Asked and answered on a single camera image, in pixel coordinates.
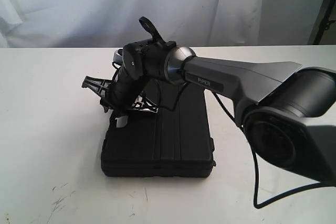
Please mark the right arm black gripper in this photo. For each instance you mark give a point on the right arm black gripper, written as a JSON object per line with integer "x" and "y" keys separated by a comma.
{"x": 123, "y": 91}

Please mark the black plastic tool case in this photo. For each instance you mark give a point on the black plastic tool case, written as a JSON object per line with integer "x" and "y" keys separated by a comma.
{"x": 165, "y": 143}

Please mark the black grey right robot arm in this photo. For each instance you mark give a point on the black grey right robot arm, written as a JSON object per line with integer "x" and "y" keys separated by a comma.
{"x": 283, "y": 108}

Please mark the white backdrop curtain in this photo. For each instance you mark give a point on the white backdrop curtain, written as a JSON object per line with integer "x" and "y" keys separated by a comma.
{"x": 114, "y": 23}

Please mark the black metal stand pole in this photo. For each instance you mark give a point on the black metal stand pole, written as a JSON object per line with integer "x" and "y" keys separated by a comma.
{"x": 326, "y": 21}

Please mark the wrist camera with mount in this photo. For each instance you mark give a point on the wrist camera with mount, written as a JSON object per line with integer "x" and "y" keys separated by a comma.
{"x": 156, "y": 39}

